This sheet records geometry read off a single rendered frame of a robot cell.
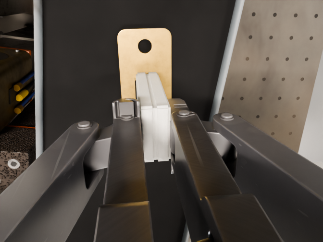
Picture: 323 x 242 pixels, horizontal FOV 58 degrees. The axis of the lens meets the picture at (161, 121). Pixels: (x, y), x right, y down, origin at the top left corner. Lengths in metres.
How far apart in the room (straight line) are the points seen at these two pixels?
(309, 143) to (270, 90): 1.09
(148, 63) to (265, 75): 0.58
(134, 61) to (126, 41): 0.02
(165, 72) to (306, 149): 1.67
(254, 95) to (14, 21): 0.57
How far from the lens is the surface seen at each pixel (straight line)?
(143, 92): 0.16
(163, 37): 0.21
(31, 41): 0.55
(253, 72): 0.75
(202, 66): 0.23
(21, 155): 0.33
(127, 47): 0.21
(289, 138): 0.87
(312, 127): 1.81
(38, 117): 0.24
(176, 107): 0.16
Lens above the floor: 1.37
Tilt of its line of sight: 66 degrees down
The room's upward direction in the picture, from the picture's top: 165 degrees clockwise
